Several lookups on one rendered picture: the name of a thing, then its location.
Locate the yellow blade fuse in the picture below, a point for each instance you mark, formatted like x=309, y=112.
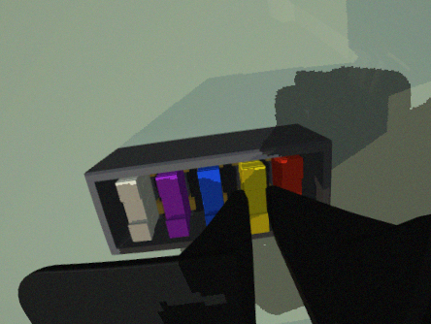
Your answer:
x=253, y=180

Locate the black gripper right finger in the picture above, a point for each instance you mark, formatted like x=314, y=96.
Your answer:
x=352, y=269

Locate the blue fuse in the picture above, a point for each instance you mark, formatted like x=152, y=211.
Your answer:
x=211, y=191

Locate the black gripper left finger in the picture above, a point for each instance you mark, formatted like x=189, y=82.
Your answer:
x=211, y=282

